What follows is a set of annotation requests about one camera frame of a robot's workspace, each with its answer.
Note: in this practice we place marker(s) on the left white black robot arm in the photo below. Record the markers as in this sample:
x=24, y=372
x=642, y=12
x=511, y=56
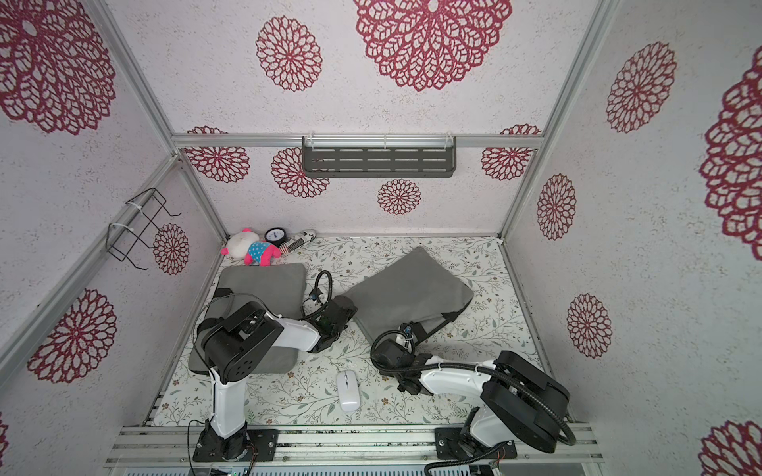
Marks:
x=232, y=346

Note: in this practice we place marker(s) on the white computer mouse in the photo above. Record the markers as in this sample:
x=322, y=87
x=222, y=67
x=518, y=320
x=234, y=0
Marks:
x=348, y=391

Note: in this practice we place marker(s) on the black wire wall rack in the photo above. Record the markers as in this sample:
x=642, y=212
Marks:
x=122, y=237

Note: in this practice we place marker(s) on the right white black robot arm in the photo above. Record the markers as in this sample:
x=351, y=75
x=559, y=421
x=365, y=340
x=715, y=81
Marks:
x=517, y=401

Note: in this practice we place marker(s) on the grey metal wall shelf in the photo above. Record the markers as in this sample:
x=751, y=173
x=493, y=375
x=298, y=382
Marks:
x=384, y=158

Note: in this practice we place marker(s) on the aluminium front rail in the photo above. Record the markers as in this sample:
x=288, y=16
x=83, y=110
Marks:
x=172, y=446

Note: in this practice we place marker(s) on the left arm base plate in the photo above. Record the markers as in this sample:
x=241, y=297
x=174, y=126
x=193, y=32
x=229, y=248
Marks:
x=244, y=445

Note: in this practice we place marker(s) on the black round gauge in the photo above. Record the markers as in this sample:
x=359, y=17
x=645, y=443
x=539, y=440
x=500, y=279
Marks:
x=276, y=236

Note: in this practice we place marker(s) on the small striped tool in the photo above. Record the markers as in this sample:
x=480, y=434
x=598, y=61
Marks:
x=298, y=241

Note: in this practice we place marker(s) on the grey laptop bag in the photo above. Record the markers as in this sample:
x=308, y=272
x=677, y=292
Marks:
x=280, y=287
x=416, y=294

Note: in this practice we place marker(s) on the pink white plush toy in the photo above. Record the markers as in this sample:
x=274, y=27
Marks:
x=248, y=247

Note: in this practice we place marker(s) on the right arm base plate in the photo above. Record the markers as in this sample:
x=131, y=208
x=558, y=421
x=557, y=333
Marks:
x=455, y=444

